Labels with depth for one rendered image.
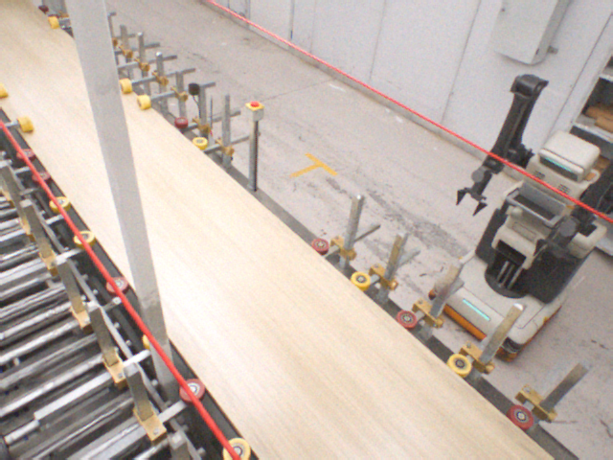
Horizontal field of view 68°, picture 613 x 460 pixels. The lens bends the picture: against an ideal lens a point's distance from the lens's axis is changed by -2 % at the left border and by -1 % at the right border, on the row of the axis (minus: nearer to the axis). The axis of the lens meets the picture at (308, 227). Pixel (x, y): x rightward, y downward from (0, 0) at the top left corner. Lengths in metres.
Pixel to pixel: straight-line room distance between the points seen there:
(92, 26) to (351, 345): 1.29
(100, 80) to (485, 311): 2.44
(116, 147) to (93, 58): 0.18
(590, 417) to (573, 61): 2.56
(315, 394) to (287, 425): 0.14
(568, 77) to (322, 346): 3.18
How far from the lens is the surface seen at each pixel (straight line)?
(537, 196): 2.43
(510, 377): 3.03
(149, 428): 1.61
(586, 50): 4.17
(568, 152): 2.28
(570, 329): 3.48
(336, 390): 1.61
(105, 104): 0.96
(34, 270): 2.14
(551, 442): 2.04
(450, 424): 1.66
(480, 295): 2.94
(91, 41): 0.91
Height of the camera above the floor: 2.31
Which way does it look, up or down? 42 degrees down
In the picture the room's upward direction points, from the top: 8 degrees clockwise
